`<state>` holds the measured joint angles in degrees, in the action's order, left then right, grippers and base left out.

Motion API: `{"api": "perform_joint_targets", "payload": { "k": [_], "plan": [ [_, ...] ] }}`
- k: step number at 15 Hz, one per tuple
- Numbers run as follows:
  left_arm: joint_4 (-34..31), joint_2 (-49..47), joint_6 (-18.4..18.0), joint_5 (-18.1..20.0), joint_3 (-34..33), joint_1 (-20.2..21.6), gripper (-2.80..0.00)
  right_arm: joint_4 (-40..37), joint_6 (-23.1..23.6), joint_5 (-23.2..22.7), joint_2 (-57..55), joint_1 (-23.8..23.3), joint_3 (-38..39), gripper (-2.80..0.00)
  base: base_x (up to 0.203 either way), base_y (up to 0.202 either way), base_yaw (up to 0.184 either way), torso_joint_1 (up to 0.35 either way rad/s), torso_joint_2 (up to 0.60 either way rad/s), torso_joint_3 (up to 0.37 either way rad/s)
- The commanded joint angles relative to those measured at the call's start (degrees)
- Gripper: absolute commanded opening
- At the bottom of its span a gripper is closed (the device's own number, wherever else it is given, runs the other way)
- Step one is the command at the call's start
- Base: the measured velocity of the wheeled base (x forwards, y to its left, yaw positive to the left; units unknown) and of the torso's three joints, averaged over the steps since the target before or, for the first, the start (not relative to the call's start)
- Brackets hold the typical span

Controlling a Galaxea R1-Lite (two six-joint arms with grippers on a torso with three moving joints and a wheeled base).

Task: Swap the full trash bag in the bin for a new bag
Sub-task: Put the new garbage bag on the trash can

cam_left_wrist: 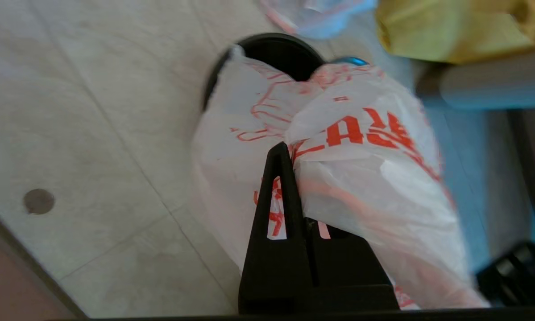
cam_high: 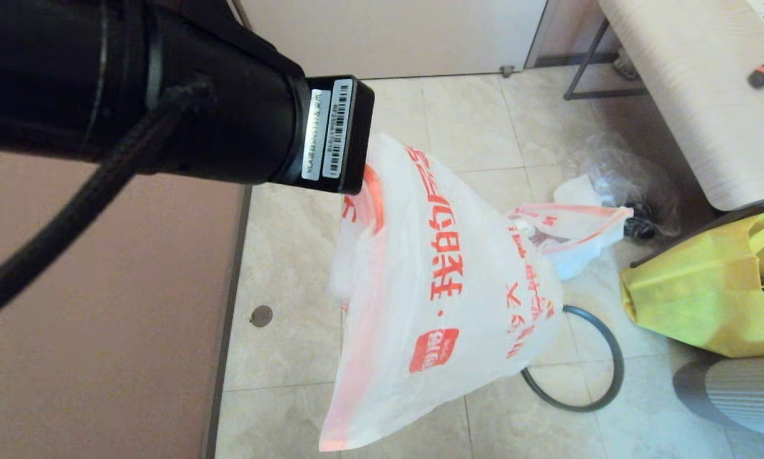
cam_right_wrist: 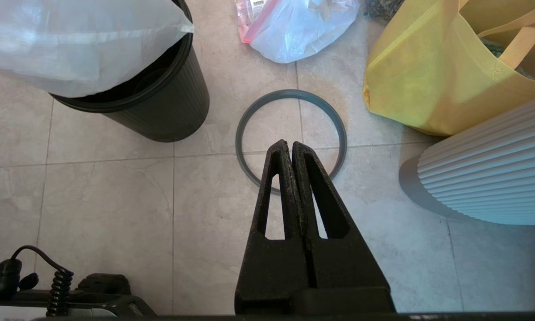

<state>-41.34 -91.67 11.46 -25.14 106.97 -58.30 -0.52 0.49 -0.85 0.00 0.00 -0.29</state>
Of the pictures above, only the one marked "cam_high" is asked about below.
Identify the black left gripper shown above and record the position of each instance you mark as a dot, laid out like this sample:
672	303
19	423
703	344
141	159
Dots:
337	134

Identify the white bag with red print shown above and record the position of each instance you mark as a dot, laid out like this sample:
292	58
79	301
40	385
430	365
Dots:
420	268

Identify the white red bag with rubbish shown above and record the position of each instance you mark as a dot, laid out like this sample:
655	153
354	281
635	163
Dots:
585	248

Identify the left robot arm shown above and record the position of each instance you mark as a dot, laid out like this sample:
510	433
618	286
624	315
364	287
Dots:
69	64

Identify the clear crumpled plastic bag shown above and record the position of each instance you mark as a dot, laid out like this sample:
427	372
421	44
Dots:
636	172

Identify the yellow plastic bag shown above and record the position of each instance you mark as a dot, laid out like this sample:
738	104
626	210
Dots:
694	293

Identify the white door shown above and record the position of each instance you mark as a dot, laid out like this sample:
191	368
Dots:
420	32

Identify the metal door stop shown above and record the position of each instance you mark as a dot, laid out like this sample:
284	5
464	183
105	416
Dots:
507	71

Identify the round metal floor drain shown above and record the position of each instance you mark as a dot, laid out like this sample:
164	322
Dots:
262	316

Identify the grey shoe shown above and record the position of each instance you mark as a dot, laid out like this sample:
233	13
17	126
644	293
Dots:
625	67

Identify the black tangled item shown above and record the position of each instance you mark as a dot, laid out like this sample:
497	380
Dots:
643	224

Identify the grey ribbed rounded object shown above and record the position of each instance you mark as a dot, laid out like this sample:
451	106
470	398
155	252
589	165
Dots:
745	395

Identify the wood grain table black frame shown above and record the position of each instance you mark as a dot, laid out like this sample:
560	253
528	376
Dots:
694	95

